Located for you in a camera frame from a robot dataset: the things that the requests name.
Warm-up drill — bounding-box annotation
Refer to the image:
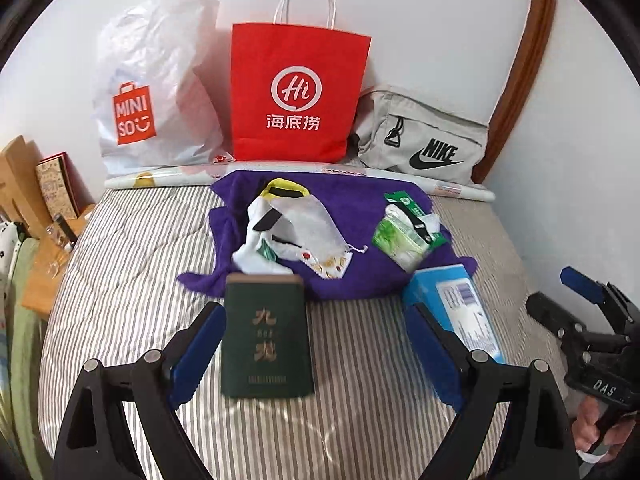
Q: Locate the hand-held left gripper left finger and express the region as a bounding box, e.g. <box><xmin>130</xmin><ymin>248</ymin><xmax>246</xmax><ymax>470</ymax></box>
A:
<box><xmin>52</xmin><ymin>301</ymin><xmax>228</xmax><ymax>480</ymax></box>

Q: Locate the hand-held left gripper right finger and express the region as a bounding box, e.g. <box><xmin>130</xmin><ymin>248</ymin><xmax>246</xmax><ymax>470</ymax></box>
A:
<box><xmin>405</xmin><ymin>302</ymin><xmax>581</xmax><ymax>480</ymax></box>

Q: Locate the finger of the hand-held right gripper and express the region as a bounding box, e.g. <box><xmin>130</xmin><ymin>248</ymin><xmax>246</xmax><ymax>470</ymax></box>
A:
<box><xmin>559</xmin><ymin>266</ymin><xmax>640</xmax><ymax>323</ymax></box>
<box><xmin>525</xmin><ymin>291</ymin><xmax>626</xmax><ymax>348</ymax></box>

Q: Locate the blue tissue pack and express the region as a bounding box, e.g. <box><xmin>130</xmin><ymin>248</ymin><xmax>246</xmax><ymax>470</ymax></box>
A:
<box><xmin>402</xmin><ymin>264</ymin><xmax>506</xmax><ymax>366</ymax></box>

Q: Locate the dark green tin box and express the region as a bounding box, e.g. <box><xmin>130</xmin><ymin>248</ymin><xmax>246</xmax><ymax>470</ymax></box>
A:
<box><xmin>220</xmin><ymin>274</ymin><xmax>316</xmax><ymax>401</ymax></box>

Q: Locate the white fabric glove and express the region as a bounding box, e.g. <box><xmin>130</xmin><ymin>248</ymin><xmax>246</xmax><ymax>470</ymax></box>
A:
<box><xmin>232</xmin><ymin>195</ymin><xmax>296</xmax><ymax>277</ymax></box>

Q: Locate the green tissue pack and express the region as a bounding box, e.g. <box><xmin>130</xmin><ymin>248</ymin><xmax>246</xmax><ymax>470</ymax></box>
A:
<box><xmin>372</xmin><ymin>215</ymin><xmax>431</xmax><ymax>271</ymax></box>

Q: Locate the fruit-printed packet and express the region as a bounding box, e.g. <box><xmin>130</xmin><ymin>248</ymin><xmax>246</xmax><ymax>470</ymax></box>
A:
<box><xmin>299</xmin><ymin>249</ymin><xmax>355</xmax><ymax>281</ymax></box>

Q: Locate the green packet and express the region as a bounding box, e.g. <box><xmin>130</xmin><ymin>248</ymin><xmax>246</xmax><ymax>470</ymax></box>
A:
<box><xmin>384</xmin><ymin>191</ymin><xmax>448</xmax><ymax>251</ymax></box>

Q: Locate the yellow-trimmed white mesh pouch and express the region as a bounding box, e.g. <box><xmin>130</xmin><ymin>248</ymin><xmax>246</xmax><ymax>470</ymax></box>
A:
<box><xmin>249</xmin><ymin>179</ymin><xmax>368</xmax><ymax>261</ymax></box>

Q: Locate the person's right hand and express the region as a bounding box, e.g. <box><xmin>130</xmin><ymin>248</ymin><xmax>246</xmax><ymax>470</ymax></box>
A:
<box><xmin>572</xmin><ymin>397</ymin><xmax>632</xmax><ymax>466</ymax></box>

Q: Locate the purple towel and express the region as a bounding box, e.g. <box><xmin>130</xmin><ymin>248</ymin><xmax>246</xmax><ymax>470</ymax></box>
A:
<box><xmin>177</xmin><ymin>170</ymin><xmax>476</xmax><ymax>303</ymax></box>

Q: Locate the wooden bedside shelf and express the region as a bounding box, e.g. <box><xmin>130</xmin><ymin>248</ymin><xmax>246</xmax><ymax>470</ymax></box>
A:
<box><xmin>22</xmin><ymin>205</ymin><xmax>96</xmax><ymax>318</ymax></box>

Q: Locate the green bedsheet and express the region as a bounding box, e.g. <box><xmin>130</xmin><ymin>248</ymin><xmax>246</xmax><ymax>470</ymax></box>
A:
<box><xmin>0</xmin><ymin>237</ymin><xmax>51</xmax><ymax>466</ymax></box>

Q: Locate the printed paper roll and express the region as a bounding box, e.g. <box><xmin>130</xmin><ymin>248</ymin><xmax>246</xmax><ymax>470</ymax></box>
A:
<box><xmin>102</xmin><ymin>160</ymin><xmax>496</xmax><ymax>203</ymax></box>

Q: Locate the grey waist bag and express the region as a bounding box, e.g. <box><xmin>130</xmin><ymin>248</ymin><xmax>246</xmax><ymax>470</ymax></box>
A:
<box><xmin>356</xmin><ymin>84</ymin><xmax>491</xmax><ymax>184</ymax></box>

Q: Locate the spotted white plush toy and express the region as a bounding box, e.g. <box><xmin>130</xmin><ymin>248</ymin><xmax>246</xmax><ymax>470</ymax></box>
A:
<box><xmin>0</xmin><ymin>220</ymin><xmax>26</xmax><ymax>281</ymax></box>

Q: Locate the patterned book box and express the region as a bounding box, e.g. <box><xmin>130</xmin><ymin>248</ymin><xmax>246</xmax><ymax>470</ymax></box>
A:
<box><xmin>35</xmin><ymin>152</ymin><xmax>83</xmax><ymax>221</ymax></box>

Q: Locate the white plastic shopping bag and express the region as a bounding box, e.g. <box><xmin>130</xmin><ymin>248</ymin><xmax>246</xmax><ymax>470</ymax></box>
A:
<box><xmin>92</xmin><ymin>0</ymin><xmax>226</xmax><ymax>173</ymax></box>

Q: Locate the red paper bag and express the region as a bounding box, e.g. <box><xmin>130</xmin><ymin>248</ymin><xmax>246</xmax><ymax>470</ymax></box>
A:
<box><xmin>230</xmin><ymin>0</ymin><xmax>372</xmax><ymax>163</ymax></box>

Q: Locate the brown wooden door frame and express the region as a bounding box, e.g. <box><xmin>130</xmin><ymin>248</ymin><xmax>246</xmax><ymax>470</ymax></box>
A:
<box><xmin>472</xmin><ymin>0</ymin><xmax>558</xmax><ymax>186</ymax></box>

